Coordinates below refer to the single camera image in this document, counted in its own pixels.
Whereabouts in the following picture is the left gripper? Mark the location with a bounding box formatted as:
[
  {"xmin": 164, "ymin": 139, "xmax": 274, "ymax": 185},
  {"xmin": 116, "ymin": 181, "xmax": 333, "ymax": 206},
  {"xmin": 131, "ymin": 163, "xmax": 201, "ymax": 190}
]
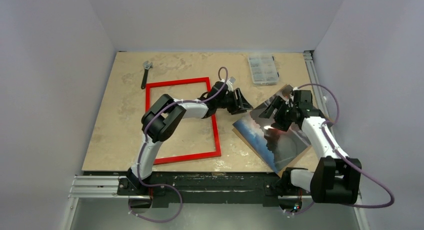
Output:
[{"xmin": 216, "ymin": 89, "xmax": 253, "ymax": 115}]

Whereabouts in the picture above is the red picture frame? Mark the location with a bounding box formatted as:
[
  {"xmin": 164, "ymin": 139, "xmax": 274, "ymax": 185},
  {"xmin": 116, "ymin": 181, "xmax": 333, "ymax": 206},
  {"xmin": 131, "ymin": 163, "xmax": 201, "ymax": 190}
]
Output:
[{"xmin": 145, "ymin": 77, "xmax": 222, "ymax": 165}]

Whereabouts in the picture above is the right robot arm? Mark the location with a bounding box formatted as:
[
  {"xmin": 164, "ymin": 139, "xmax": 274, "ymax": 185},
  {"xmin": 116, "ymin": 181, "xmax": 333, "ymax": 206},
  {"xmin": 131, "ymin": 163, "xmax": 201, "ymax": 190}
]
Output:
[{"xmin": 259, "ymin": 90, "xmax": 362, "ymax": 205}]

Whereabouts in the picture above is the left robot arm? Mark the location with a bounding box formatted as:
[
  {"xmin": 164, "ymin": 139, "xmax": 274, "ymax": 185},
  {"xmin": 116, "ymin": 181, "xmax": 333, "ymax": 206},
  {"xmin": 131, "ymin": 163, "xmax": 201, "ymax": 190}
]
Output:
[{"xmin": 126, "ymin": 79, "xmax": 253, "ymax": 195}]

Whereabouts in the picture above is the sunset landscape photo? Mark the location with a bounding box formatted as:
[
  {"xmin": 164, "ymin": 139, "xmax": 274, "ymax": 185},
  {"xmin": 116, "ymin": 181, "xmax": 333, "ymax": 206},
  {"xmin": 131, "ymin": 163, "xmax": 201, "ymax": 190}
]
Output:
[{"xmin": 232, "ymin": 99, "xmax": 313, "ymax": 174}]

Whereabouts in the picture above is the clear plastic screw box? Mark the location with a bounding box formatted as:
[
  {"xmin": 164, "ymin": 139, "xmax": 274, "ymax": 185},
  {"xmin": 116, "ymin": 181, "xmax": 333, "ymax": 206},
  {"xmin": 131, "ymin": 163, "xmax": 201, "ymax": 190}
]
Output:
[{"xmin": 247, "ymin": 53, "xmax": 280, "ymax": 85}]

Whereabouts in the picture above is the black adjustable wrench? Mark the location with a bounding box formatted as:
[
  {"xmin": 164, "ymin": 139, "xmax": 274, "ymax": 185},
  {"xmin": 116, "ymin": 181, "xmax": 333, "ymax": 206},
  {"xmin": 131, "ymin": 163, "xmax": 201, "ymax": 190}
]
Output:
[{"xmin": 140, "ymin": 61, "xmax": 153, "ymax": 89}]

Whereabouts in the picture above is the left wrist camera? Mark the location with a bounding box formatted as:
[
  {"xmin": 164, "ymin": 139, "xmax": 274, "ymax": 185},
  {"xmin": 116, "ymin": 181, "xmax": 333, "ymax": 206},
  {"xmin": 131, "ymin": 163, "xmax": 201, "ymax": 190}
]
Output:
[{"xmin": 228, "ymin": 77, "xmax": 236, "ymax": 85}]

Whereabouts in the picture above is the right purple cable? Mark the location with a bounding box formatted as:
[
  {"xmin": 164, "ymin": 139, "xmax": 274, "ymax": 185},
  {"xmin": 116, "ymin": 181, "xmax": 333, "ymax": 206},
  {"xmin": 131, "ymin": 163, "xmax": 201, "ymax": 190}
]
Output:
[{"xmin": 283, "ymin": 83, "xmax": 396, "ymax": 217}]

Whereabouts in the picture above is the purple cable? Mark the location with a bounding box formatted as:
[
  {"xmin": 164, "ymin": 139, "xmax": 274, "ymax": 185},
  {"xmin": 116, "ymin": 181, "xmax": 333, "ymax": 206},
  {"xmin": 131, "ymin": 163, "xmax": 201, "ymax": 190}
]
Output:
[
  {"xmin": 283, "ymin": 83, "xmax": 396, "ymax": 217},
  {"xmin": 127, "ymin": 66, "xmax": 229, "ymax": 224}
]

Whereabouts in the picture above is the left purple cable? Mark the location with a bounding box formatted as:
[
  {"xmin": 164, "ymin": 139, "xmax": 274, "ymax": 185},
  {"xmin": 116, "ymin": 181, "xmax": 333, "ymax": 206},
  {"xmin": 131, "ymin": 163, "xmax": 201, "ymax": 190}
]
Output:
[{"xmin": 127, "ymin": 66, "xmax": 229, "ymax": 224}]

